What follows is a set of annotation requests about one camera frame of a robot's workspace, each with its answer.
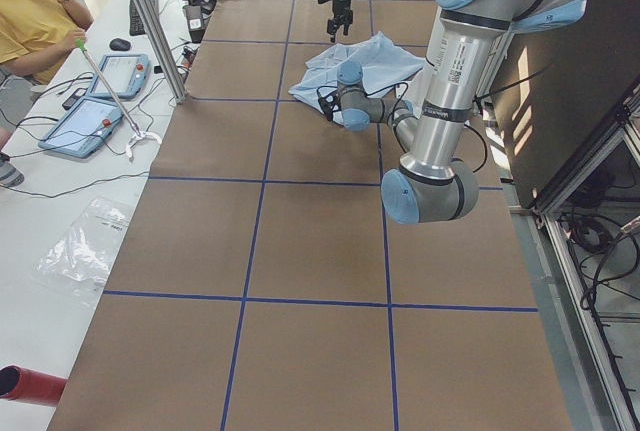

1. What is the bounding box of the black computer mouse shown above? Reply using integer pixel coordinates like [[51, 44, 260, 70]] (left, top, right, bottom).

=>
[[109, 38, 131, 51]]

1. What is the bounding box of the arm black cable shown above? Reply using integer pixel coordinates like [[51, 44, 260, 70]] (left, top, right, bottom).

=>
[[389, 81, 489, 174]]

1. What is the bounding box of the light blue button-up shirt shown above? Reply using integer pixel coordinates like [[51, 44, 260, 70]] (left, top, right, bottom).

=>
[[289, 32, 425, 132]]

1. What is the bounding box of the upper blue teach pendant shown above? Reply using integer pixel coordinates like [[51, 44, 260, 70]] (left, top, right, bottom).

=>
[[99, 53, 150, 100]]

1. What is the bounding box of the lower blue teach pendant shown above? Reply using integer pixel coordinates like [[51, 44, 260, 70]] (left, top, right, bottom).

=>
[[38, 97, 123, 159]]

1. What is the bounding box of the grey aluminium frame post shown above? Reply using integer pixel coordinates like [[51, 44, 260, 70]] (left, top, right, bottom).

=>
[[133, 0, 187, 104]]

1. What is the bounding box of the red cylinder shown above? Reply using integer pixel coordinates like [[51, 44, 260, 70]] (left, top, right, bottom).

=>
[[1, 365, 67, 407]]

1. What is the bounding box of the brown table mat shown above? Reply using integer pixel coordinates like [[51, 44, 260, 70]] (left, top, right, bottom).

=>
[[50, 0, 572, 430]]

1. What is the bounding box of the metal reacher grabber tool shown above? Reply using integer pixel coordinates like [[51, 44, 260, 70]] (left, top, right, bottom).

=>
[[75, 38, 162, 161]]

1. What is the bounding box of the blue teach pendant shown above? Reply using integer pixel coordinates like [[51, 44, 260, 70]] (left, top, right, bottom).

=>
[[99, 53, 150, 100], [38, 97, 123, 159]]

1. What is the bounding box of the black keyboard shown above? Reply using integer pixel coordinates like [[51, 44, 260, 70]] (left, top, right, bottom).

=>
[[128, 0, 160, 37]]

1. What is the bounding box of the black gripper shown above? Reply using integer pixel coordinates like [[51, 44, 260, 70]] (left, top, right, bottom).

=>
[[327, 0, 353, 42]]

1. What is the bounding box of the black smartphone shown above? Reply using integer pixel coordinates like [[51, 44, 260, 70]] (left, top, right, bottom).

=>
[[62, 89, 86, 110]]

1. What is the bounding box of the clear plastic bag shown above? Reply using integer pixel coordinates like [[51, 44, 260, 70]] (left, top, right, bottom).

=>
[[31, 197, 134, 307]]

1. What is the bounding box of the person in yellow shirt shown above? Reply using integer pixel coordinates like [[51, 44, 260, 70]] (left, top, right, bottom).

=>
[[0, 0, 95, 188]]

